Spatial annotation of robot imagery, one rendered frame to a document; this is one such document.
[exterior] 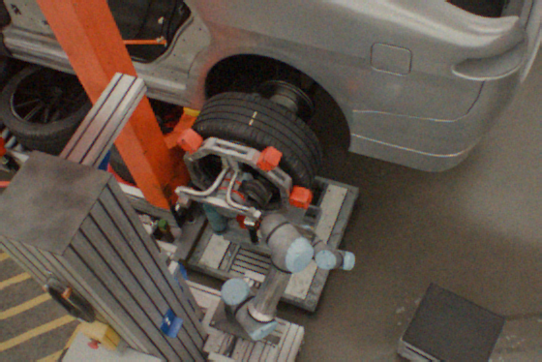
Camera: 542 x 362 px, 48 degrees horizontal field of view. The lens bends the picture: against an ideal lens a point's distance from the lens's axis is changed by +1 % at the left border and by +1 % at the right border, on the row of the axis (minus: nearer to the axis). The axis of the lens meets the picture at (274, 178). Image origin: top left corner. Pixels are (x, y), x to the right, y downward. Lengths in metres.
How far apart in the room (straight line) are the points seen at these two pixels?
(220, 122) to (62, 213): 1.29
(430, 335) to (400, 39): 1.46
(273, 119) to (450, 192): 1.54
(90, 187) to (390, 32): 1.34
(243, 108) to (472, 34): 1.03
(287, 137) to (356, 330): 1.25
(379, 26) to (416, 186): 1.67
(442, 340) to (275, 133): 1.29
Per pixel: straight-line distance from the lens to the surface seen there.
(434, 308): 3.18
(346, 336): 3.45
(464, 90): 2.57
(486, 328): 3.19
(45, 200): 1.64
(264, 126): 2.71
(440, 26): 2.40
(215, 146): 2.73
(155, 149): 2.94
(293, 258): 2.10
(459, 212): 3.84
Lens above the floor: 3.28
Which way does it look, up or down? 57 degrees down
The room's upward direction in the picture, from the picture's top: 10 degrees counter-clockwise
